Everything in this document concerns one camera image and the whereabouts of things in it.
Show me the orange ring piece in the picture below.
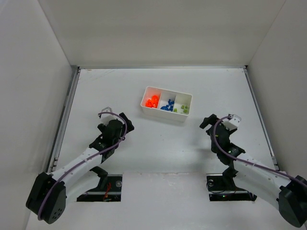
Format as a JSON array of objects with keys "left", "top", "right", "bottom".
[{"left": 145, "top": 94, "right": 161, "bottom": 108}]

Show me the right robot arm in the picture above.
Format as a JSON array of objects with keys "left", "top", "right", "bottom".
[{"left": 200, "top": 114, "right": 307, "bottom": 228}]

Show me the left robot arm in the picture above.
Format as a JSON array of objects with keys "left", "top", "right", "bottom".
[{"left": 25, "top": 111, "right": 134, "bottom": 224}]

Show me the white three-compartment tray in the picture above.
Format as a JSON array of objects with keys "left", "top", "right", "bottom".
[{"left": 140, "top": 86, "right": 192, "bottom": 122}]

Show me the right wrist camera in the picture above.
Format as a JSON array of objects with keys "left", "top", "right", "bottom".
[{"left": 223, "top": 115, "right": 241, "bottom": 131}]

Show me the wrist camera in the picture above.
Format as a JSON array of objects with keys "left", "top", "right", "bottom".
[
  {"left": 223, "top": 115, "right": 241, "bottom": 131},
  {"left": 98, "top": 106, "right": 115, "bottom": 125}
]

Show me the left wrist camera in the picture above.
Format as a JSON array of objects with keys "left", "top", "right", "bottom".
[{"left": 98, "top": 106, "right": 115, "bottom": 125}]

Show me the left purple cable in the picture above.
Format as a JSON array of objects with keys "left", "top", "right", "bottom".
[{"left": 37, "top": 112, "right": 128, "bottom": 221}]

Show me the purple cable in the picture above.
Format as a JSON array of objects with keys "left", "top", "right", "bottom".
[
  {"left": 37, "top": 112, "right": 128, "bottom": 221},
  {"left": 213, "top": 115, "right": 307, "bottom": 187}
]

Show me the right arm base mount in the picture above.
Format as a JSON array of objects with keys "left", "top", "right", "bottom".
[{"left": 206, "top": 167, "right": 257, "bottom": 202}]

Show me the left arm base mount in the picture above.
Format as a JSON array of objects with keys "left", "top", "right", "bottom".
[{"left": 76, "top": 166, "right": 123, "bottom": 202}]

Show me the right aluminium table rail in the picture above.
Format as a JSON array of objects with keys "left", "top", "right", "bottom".
[{"left": 243, "top": 65, "right": 280, "bottom": 171}]

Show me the aluminium table rail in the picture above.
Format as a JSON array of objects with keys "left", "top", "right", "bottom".
[
  {"left": 44, "top": 65, "right": 80, "bottom": 173},
  {"left": 243, "top": 65, "right": 280, "bottom": 171}
]

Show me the left aluminium table rail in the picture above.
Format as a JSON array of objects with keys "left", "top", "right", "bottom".
[{"left": 44, "top": 65, "right": 80, "bottom": 173}]

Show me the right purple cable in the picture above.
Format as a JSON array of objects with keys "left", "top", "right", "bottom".
[{"left": 213, "top": 115, "right": 307, "bottom": 187}]

